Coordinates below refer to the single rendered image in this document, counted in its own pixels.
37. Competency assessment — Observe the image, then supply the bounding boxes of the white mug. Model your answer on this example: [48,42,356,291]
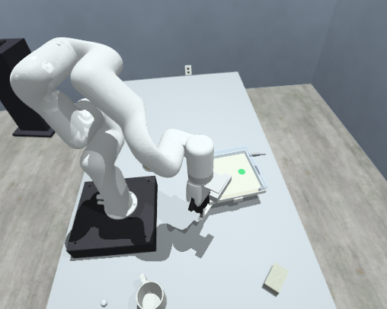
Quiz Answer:
[136,273,167,309]

